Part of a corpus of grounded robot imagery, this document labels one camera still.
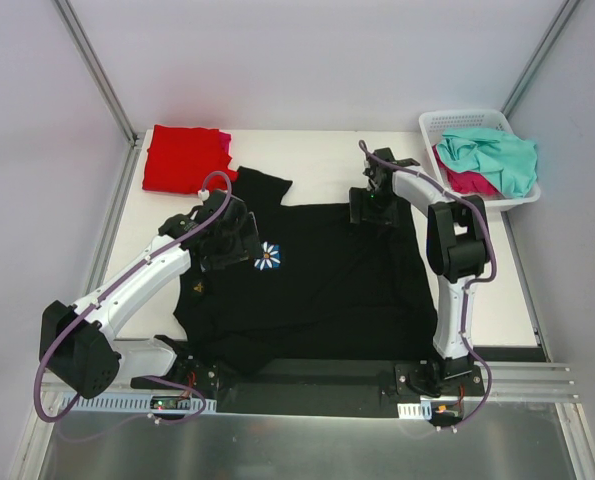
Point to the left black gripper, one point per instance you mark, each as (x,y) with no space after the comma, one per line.
(250,235)

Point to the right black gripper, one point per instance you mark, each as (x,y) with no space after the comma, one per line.
(373,214)

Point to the black daisy t-shirt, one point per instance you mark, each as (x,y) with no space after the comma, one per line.
(325,288)

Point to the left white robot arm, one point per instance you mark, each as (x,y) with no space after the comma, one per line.
(79,341)

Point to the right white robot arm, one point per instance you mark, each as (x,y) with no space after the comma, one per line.
(457,251)

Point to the magenta t-shirt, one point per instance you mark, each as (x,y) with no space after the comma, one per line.
(470,182)

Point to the folded red t-shirt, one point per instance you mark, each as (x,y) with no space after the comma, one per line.
(180,158)

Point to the folded pink t-shirt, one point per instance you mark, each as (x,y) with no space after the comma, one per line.
(225,141)

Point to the teal t-shirt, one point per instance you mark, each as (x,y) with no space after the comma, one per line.
(508,162)

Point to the left aluminium frame post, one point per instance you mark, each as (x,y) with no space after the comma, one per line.
(93,64)

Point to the aluminium frame post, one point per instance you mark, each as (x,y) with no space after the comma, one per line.
(93,64)
(544,47)

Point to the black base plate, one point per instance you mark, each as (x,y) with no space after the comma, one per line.
(248,377)

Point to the left white cable duct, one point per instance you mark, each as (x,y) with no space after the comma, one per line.
(145,403)

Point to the white cable duct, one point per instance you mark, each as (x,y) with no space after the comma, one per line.
(415,411)
(145,403)

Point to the right white cable duct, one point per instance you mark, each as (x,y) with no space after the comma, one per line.
(415,411)

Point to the right aluminium frame post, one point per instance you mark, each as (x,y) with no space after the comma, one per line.
(544,47)

